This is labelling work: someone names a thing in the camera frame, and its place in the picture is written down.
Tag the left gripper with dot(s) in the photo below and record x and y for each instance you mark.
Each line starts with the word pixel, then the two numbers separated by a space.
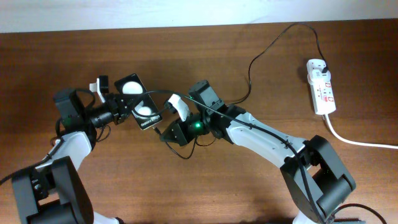
pixel 114 103

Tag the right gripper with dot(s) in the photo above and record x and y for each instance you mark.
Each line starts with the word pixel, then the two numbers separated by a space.
pixel 183 137

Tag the black smartphone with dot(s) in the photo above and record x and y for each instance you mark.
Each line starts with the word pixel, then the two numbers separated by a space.
pixel 148 116

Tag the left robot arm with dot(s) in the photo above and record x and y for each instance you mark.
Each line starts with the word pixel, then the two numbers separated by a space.
pixel 51 191

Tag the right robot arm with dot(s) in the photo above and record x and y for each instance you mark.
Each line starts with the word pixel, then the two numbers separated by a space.
pixel 316 177

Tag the white power strip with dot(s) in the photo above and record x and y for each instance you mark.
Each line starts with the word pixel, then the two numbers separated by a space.
pixel 322 93

